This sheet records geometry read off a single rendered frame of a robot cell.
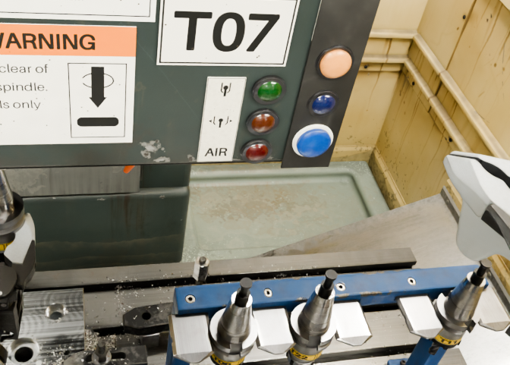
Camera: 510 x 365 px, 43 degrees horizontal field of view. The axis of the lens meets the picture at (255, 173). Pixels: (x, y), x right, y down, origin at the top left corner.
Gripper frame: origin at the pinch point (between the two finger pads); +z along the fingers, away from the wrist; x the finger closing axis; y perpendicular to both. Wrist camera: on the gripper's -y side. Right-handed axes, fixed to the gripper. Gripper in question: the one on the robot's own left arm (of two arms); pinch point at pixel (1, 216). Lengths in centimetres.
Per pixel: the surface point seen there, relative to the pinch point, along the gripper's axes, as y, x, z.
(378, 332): 39, 65, 8
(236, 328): 3.9, 30.1, -14.5
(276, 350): 7.7, 35.8, -15.3
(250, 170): 68, 51, 84
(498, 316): 8, 70, -10
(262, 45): -40, 26, -19
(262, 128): -32.8, 27.0, -19.6
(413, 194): 56, 94, 64
